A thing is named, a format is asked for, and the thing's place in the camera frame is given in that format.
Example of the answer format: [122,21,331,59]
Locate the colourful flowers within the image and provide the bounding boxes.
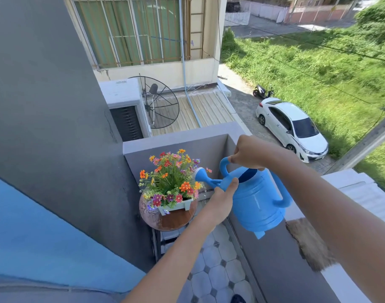
[138,149,213,215]

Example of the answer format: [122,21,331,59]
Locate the white air conditioner unit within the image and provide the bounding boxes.
[99,78,153,140]

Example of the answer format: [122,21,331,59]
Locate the brown cleaning cloth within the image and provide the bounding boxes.
[285,217,338,272]

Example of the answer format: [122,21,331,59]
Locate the person's left hand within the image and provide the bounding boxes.
[205,177,240,225]

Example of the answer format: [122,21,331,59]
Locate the white car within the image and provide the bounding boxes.
[255,97,329,164]

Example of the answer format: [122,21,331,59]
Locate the green barred window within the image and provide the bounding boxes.
[73,0,184,69]

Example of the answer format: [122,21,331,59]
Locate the person's right hand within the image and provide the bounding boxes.
[227,134,283,171]

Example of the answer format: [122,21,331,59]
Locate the light blue drain pipe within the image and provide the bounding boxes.
[178,0,203,128]

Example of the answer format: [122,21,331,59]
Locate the white picket fence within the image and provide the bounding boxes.
[224,11,251,26]

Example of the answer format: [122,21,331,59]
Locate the person's left forearm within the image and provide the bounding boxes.
[123,214,224,303]

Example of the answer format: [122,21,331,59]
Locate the black satellite dish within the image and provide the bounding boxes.
[128,75,180,130]

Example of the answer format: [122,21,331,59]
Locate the person's right forearm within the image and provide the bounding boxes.
[269,146,385,303]

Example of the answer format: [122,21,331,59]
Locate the black overhead cable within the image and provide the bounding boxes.
[252,43,384,107]
[249,26,385,64]

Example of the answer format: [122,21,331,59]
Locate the beige corrugated roof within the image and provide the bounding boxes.
[150,86,253,138]

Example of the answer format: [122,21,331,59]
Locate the grey concrete utility pole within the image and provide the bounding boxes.
[324,110,385,175]

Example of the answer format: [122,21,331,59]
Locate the black scooter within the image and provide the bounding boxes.
[252,84,275,100]

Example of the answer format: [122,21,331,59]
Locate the blue watering can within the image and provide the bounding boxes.
[192,157,293,240]

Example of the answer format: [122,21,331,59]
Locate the round wooden table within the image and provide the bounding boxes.
[139,191,199,262]

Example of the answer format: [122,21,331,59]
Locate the pink boundary wall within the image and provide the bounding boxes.
[284,4,354,25]

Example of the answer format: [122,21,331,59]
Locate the brown wooden ladder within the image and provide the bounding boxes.
[181,0,207,60]

